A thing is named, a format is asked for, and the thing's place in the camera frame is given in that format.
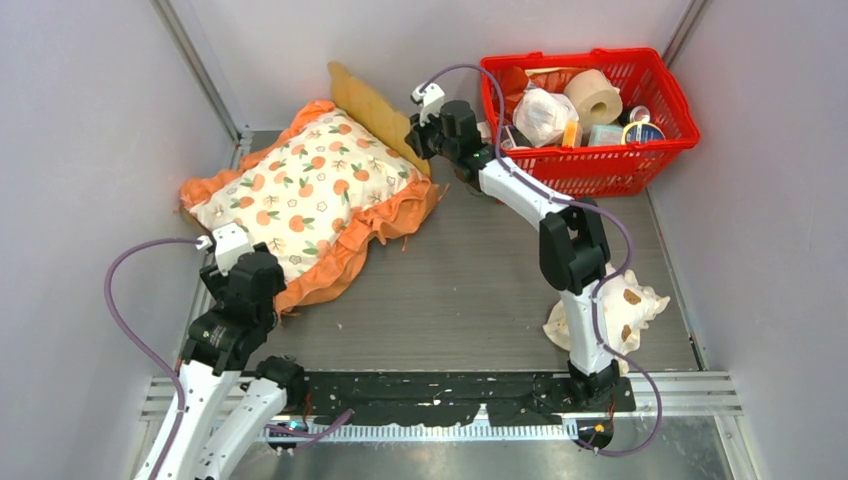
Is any small silver can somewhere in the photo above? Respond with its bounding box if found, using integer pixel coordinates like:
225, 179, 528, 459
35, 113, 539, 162
624, 105, 651, 123

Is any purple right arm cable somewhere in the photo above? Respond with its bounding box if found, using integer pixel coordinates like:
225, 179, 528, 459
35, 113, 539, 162
417, 63, 664, 458

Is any red plastic shopping basket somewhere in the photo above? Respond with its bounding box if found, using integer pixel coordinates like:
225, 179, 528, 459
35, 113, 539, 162
480, 47, 700, 197

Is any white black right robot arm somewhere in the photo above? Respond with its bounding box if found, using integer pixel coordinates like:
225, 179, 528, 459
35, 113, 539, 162
406, 99, 620, 411

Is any white plastic wrapped packet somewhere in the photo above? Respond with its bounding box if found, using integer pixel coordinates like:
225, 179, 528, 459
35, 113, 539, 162
512, 88, 579, 147

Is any cream frilled small pillow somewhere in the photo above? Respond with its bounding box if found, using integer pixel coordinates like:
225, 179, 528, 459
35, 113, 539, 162
543, 264, 670, 375

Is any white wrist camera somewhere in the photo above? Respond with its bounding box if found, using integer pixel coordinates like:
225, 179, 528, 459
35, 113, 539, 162
410, 82, 445, 126
195, 222, 254, 277

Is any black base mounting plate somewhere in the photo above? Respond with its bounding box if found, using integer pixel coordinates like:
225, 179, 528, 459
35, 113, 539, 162
283, 371, 636, 427

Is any round blue lidded tin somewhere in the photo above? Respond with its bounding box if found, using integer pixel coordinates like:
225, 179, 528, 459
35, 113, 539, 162
621, 121, 666, 145

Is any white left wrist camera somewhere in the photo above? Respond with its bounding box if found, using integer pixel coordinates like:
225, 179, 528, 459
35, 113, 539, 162
195, 222, 254, 277

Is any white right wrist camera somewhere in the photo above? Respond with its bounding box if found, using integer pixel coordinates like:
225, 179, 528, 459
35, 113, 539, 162
410, 82, 445, 126

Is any slotted aluminium rail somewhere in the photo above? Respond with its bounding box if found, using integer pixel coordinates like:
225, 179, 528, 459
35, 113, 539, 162
139, 370, 743, 444

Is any wooden pet bed frame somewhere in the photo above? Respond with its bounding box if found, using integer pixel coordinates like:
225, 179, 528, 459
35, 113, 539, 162
178, 61, 432, 211

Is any orange red crumpled bag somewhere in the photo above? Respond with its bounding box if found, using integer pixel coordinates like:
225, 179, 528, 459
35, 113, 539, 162
481, 66, 586, 126

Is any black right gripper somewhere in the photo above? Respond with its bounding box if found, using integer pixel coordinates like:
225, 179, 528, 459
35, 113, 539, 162
407, 106, 459, 161

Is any light teal small box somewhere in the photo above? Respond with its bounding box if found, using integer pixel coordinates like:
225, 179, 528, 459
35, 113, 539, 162
587, 125, 623, 147

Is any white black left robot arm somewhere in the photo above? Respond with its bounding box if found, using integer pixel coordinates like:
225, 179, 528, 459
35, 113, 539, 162
136, 243, 307, 479

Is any beige toilet paper roll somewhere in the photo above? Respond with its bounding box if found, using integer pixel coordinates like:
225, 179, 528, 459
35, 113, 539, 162
564, 69, 623, 129

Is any orange fruit print cushion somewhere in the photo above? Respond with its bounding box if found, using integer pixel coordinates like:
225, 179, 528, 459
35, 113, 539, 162
179, 101, 440, 312

